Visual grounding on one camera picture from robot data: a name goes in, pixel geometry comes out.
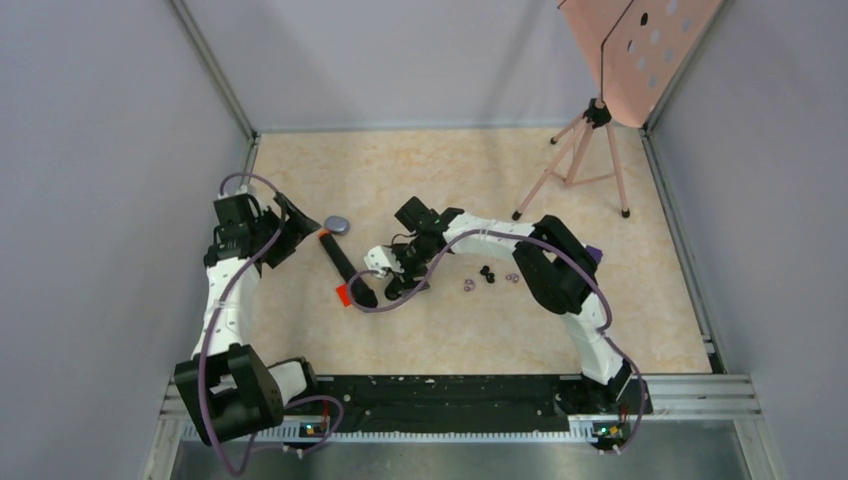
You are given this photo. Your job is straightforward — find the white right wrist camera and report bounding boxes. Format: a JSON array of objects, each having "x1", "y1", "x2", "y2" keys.
[{"x1": 363, "y1": 245, "x2": 404, "y2": 278}]

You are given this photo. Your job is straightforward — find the pink tripod stand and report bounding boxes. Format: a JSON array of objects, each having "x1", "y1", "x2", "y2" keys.
[{"x1": 511, "y1": 97, "x2": 631, "y2": 221}]

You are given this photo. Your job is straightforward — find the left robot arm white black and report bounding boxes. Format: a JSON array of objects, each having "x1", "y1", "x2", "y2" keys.
[{"x1": 173, "y1": 192, "x2": 321, "y2": 445}]

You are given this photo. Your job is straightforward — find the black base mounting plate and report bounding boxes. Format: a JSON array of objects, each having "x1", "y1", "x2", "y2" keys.
[{"x1": 317, "y1": 375, "x2": 653, "y2": 437}]

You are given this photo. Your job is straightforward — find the pink perforated board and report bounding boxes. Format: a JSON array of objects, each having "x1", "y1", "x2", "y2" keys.
[{"x1": 557, "y1": 0, "x2": 722, "y2": 128}]

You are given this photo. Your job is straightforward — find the black earbud pair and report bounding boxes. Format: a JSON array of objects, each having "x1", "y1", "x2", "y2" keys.
[{"x1": 480, "y1": 265, "x2": 496, "y2": 284}]

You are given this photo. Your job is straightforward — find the green white purple block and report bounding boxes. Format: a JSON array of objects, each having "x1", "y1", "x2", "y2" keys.
[{"x1": 585, "y1": 245, "x2": 603, "y2": 264}]

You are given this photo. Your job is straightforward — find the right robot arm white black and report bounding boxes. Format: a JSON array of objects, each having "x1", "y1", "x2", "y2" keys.
[{"x1": 364, "y1": 197, "x2": 633, "y2": 412}]

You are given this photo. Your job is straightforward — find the black cylinder orange ends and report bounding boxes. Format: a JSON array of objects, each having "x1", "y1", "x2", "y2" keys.
[{"x1": 319, "y1": 230, "x2": 378, "y2": 308}]

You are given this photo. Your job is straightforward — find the grey oval pebble case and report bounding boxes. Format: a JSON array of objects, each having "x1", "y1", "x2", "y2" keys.
[{"x1": 323, "y1": 215, "x2": 351, "y2": 236}]

